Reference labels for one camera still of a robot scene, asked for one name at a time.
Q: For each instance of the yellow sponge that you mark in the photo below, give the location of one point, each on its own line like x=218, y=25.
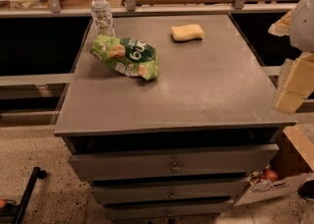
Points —
x=187, y=32

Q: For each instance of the middle grey drawer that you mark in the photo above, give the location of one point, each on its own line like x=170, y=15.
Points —
x=168, y=191

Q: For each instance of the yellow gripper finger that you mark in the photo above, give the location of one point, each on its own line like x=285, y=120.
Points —
x=298, y=85
x=281, y=27

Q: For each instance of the bottom grey drawer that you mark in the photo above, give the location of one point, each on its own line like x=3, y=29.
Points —
x=168, y=209

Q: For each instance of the top grey drawer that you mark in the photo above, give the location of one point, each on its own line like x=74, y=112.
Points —
x=172, y=162

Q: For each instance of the clear plastic water bottle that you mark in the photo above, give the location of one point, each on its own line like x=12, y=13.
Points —
x=102, y=16

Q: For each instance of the green snack bag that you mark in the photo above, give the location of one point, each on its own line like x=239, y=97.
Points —
x=127, y=56

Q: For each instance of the cardboard box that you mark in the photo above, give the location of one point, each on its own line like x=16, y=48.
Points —
x=294, y=164

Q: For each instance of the grey drawer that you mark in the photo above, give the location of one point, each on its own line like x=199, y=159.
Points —
x=172, y=162
x=168, y=191
x=168, y=209

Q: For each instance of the black pole on floor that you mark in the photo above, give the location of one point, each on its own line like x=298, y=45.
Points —
x=37, y=173

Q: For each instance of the red onion in box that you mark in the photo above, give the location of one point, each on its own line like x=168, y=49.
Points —
x=270, y=174

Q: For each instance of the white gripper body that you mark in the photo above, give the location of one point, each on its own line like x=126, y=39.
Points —
x=303, y=27

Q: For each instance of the grey drawer cabinet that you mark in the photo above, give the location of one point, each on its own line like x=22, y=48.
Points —
x=209, y=93

